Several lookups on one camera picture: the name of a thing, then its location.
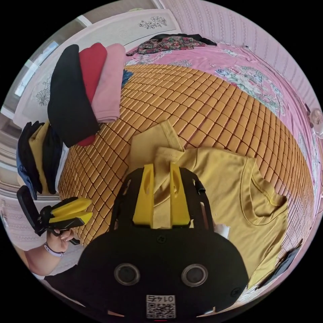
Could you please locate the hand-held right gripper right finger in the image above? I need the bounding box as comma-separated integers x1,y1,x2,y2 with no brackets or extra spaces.
170,162,191,228

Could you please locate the person's left forearm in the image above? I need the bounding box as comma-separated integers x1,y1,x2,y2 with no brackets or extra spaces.
25,242,65,277

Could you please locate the person's body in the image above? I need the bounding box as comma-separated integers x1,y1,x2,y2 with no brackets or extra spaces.
44,274,85,301

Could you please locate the black red pink clothes pile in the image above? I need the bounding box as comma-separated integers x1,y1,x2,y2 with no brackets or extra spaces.
47,43,135,148

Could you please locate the floral and black clothes pile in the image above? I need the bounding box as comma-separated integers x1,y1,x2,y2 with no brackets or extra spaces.
131,33,217,57

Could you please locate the person's left hand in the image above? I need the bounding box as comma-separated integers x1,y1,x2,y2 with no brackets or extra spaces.
50,228,75,253

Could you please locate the black yellow blue clothes pile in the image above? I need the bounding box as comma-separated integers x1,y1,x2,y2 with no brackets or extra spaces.
16,121,64,200

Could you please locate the brown short sleeve shirt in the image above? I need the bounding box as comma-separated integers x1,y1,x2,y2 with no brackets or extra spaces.
130,119,290,291

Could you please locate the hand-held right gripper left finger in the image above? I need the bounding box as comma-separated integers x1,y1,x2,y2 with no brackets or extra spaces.
133,164,155,226

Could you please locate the small white fan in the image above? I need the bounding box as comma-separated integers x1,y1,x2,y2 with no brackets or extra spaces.
309,108,323,140

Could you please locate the bed with woven mat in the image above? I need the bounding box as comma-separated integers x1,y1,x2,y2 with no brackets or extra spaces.
57,41,323,304

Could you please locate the black flat item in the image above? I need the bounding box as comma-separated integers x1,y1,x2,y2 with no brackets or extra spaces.
255,238,303,291

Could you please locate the window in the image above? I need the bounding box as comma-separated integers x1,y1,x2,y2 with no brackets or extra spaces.
14,38,62,98

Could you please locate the white flowered headboard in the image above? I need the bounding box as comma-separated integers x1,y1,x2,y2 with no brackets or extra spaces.
12,9,183,128

